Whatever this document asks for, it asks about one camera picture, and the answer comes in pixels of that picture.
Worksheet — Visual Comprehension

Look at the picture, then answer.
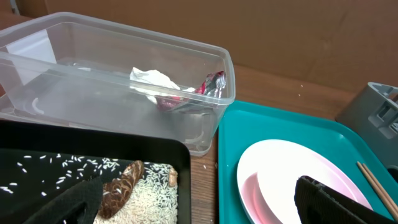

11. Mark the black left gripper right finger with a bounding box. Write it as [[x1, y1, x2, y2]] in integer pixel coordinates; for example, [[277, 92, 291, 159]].
[[294, 175, 397, 224]]

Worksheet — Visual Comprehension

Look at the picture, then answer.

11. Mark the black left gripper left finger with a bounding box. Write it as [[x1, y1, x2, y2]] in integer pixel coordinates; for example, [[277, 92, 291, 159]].
[[18, 175, 103, 223]]

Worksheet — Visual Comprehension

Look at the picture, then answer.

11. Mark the brown mushroom piece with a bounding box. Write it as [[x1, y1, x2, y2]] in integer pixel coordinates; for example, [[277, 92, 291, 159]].
[[98, 160, 144, 219]]

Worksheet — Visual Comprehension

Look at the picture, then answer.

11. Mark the white pink bowl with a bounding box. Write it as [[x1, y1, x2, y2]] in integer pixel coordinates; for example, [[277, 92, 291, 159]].
[[241, 146, 358, 224]]

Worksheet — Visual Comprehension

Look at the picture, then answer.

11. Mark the wooden chopstick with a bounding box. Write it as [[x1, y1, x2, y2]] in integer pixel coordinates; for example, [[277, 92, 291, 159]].
[[362, 163, 397, 212], [356, 161, 397, 222]]

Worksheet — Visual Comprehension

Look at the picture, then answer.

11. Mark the white rice pile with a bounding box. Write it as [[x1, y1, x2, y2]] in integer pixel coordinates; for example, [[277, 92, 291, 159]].
[[94, 162, 178, 224]]

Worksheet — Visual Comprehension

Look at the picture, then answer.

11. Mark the white napkin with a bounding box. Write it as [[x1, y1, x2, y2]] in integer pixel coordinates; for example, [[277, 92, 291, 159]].
[[129, 67, 196, 105]]

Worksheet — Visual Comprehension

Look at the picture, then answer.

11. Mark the red snack wrapper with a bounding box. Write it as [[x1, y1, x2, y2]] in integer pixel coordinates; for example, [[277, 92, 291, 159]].
[[155, 71, 226, 113]]

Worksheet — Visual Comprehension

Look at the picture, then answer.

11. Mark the pink plate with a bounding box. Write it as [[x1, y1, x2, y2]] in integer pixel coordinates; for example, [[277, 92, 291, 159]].
[[236, 139, 374, 224]]

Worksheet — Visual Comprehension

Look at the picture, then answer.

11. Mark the black tray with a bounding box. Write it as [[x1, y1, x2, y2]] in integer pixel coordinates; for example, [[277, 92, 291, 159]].
[[1, 120, 192, 223]]

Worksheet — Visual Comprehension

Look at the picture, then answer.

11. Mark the grey plastic dish rack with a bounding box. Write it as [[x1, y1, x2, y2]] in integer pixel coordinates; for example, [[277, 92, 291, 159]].
[[335, 82, 397, 180]]

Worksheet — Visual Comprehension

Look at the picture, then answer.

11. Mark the teal plastic tray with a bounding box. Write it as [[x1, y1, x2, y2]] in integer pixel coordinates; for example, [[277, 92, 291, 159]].
[[218, 101, 397, 223]]

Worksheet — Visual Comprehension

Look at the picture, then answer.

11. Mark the clear plastic bin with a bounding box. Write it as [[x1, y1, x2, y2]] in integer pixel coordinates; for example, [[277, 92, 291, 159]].
[[1, 12, 236, 156]]

